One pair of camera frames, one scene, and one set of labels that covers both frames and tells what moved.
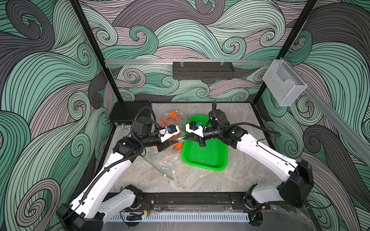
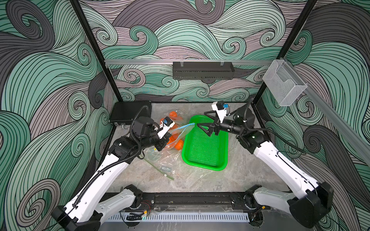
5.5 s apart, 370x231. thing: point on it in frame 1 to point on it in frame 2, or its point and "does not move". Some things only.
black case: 124,112 does not move
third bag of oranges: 175,117 does not move
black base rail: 194,201 does not move
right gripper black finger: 202,142 to 210,125
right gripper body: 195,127 to 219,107
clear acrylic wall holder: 281,84 does not move
